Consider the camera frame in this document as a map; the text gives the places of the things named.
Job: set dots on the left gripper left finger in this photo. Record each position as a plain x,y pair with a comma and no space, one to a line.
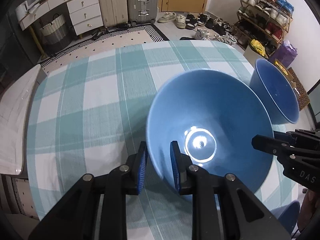
95,207

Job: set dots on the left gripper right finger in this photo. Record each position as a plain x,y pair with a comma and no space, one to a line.
223,207

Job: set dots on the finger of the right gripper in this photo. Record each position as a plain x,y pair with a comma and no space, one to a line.
270,145
287,137

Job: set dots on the blue bowl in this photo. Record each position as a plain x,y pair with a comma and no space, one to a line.
275,92
287,215
213,117

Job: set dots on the person's right hand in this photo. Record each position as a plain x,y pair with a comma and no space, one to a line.
308,209

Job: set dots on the purple bag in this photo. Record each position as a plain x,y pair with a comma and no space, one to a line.
285,54

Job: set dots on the shoe rack with shoes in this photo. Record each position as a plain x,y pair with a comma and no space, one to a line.
266,21

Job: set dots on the grey marble coffee table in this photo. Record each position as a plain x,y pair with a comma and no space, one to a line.
15,108

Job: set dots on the woven laundry basket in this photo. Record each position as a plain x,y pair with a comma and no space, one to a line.
56,33

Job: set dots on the silver grey suitcase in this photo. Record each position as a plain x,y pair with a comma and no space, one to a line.
142,11

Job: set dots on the white drawer cabinet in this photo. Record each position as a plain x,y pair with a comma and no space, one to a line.
85,15

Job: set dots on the beige suitcase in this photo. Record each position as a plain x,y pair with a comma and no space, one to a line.
114,12

